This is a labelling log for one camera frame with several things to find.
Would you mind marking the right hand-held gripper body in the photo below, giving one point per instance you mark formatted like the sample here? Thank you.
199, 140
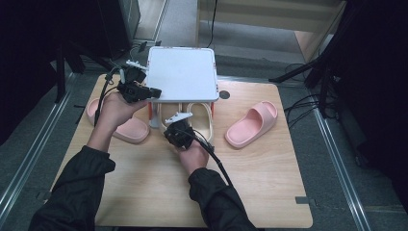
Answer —
179, 134

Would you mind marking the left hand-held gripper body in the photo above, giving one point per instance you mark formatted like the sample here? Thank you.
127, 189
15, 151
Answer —
131, 88

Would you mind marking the white shoe rack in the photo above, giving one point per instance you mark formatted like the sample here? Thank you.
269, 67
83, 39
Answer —
183, 73

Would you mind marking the pink slide slipper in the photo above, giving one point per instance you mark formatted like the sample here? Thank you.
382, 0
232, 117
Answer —
134, 130
251, 125

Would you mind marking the person's right hand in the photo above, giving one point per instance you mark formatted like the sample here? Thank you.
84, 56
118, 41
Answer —
194, 159

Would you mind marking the person's left hand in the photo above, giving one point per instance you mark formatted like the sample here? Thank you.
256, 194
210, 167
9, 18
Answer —
115, 112

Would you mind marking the dark cabinet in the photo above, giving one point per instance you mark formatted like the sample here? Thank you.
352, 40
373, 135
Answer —
118, 25

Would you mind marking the black metal stand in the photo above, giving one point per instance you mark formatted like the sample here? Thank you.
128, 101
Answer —
61, 73

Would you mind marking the black tripod stand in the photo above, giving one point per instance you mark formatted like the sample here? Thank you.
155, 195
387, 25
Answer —
314, 67

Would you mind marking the metal floor rail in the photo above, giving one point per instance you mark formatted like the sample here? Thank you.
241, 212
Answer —
29, 150
340, 166

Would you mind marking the wooden board frame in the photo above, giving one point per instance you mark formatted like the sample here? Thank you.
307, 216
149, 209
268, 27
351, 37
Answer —
272, 19

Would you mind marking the grey table bracket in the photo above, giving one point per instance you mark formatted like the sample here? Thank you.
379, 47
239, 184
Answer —
304, 200

